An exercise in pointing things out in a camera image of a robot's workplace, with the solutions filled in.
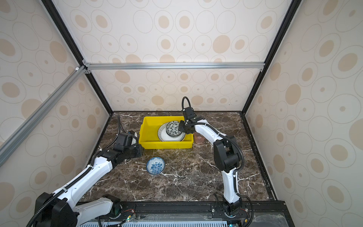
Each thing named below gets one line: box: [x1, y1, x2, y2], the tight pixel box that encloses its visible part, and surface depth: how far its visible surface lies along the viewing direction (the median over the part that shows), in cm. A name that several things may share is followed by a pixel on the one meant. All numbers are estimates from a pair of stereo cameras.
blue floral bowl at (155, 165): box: [146, 157, 166, 175], surface depth 90 cm
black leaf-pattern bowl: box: [165, 120, 182, 138], surface depth 99 cm
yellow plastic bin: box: [138, 115, 194, 150], surface depth 100 cm
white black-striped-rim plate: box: [157, 122, 187, 142], surface depth 99 cm
